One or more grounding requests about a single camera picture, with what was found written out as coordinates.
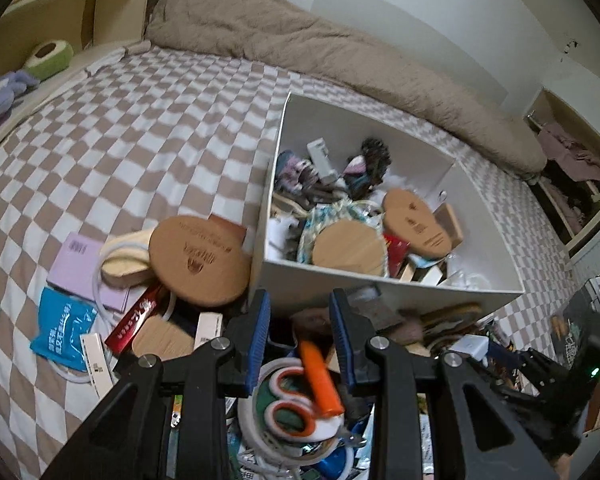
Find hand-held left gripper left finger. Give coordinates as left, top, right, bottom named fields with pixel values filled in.
left=40, top=289, right=272, bottom=480

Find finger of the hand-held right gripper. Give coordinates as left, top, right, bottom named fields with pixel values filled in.
left=495, top=347, right=575, bottom=403

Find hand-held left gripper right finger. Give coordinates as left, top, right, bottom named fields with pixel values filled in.
left=329, top=287, right=561, bottom=480

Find white charger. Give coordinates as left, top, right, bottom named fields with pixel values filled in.
left=450, top=335, right=488, bottom=361

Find white cardboard box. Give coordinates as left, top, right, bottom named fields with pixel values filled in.
left=250, top=92, right=526, bottom=321

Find orange marker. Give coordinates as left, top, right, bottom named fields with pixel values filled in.
left=299, top=340, right=345, bottom=416

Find orange white scissors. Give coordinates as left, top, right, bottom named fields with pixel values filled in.
left=265, top=366, right=343, bottom=436

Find white tape roll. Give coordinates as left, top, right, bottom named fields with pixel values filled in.
left=240, top=360, right=353, bottom=466

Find round wooden lid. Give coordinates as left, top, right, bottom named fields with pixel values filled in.
left=312, top=220, right=386, bottom=277

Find round wooden coaster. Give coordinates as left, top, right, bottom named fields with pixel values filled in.
left=148, top=215, right=251, bottom=307

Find blue patterned pouch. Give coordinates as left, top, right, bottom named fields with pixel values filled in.
left=297, top=202, right=387, bottom=267

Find red packet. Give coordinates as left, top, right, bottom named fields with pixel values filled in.
left=105, top=285, right=166, bottom=353

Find eared wooden coaster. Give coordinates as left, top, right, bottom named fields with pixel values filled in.
left=382, top=189, right=453, bottom=260

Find oval wooden piece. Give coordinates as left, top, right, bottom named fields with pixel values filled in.
left=100, top=232, right=156, bottom=288

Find wooden block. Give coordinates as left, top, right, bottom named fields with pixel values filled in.
left=432, top=203, right=465, bottom=248

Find wooden closet shelf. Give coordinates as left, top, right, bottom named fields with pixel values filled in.
left=522, top=87, right=600, bottom=256

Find grey white plastic holder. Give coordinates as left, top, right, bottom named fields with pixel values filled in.
left=307, top=137, right=344, bottom=184

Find dark figurine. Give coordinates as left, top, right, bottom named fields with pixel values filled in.
left=357, top=137, right=392, bottom=183

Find blue packet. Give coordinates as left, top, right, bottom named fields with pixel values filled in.
left=30, top=287, right=98, bottom=372

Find purple notebook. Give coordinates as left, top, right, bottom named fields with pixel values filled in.
left=46, top=232, right=131, bottom=311

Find pink clothes pile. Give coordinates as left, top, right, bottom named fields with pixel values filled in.
left=537, top=125, right=600, bottom=183

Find beige quilt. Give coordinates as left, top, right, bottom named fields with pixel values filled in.
left=145, top=0, right=548, bottom=178

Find white headboard panel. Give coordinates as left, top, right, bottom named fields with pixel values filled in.
left=310, top=0, right=511, bottom=106

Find purple plush toy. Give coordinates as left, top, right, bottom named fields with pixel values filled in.
left=0, top=71, right=33, bottom=138

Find green avocado plush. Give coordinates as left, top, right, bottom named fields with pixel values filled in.
left=24, top=40, right=75, bottom=81

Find wooden bedside shelf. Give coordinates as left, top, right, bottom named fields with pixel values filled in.
left=0, top=0, right=183, bottom=161

